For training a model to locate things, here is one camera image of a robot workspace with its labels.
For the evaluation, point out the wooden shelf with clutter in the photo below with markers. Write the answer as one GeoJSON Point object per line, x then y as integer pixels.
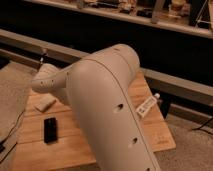
{"type": "Point", "coordinates": [129, 11]}

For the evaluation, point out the wooden cutting board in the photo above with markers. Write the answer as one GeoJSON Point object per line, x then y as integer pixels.
{"type": "Point", "coordinates": [71, 149]}

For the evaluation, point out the white rectangular sponge block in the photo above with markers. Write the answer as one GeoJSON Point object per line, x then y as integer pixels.
{"type": "Point", "coordinates": [45, 102]}

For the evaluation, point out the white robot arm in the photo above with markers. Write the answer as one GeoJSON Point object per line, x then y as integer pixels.
{"type": "Point", "coordinates": [96, 89]}

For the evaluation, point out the white tube bottle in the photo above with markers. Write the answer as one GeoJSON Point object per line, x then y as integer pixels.
{"type": "Point", "coordinates": [145, 107]}

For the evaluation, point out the black rectangular device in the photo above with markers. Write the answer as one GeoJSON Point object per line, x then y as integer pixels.
{"type": "Point", "coordinates": [50, 130]}

